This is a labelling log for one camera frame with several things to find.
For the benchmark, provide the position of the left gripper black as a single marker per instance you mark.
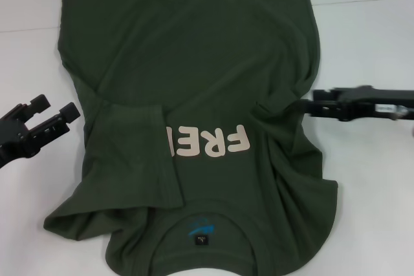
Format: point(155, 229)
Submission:
point(13, 140)

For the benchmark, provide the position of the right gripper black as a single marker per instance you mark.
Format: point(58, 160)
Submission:
point(365, 101)

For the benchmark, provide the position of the dark green FREE! t-shirt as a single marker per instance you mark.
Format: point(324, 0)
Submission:
point(181, 62)

